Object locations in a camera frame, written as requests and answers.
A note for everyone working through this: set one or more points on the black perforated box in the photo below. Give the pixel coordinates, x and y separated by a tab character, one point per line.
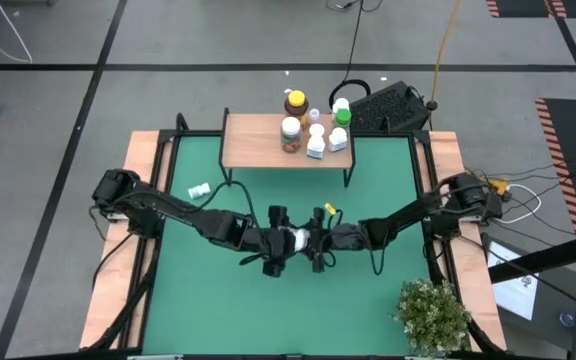
388	107

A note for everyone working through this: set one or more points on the clear gummies jar green label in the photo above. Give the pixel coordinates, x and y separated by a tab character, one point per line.
290	126

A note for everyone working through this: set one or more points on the white melatonin bottle blue label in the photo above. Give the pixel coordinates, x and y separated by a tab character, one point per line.
316	131

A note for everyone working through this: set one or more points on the amber fish oil bottle yellow cap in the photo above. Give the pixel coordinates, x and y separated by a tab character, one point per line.
296	98

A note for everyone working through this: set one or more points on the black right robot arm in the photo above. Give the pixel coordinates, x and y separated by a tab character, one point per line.
403	217

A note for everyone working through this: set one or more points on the wooden shelf black metal legs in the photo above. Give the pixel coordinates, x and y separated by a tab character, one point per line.
253	145

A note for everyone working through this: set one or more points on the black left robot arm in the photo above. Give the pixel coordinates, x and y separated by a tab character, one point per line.
168	205

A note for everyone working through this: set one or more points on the white medicine bottle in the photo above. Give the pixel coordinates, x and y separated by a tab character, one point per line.
338	136
340	104

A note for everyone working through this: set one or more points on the yellow power plug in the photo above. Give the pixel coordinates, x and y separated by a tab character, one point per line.
499	186

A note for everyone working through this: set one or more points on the orange pill bottle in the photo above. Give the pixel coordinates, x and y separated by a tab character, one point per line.
304	120

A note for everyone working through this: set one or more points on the small white pill bottle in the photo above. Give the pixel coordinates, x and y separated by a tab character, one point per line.
199	190

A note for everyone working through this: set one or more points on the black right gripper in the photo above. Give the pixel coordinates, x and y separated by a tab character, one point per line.
324	240

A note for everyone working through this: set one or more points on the black metal beam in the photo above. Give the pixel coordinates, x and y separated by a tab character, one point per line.
543	257

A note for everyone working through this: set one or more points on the white printed sheet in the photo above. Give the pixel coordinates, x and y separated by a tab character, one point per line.
513	295

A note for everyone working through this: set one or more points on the large white bottle purple label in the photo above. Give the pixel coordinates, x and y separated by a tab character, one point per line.
299	240

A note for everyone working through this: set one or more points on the artificial green plant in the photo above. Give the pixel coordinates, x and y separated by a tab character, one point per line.
433	317

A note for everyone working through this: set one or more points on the green cap medicine bottle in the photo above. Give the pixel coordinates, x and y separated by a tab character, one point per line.
343	118

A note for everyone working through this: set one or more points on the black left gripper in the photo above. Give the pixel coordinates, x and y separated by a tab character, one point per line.
268	242

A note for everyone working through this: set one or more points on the black metal table frame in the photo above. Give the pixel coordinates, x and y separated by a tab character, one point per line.
161	136

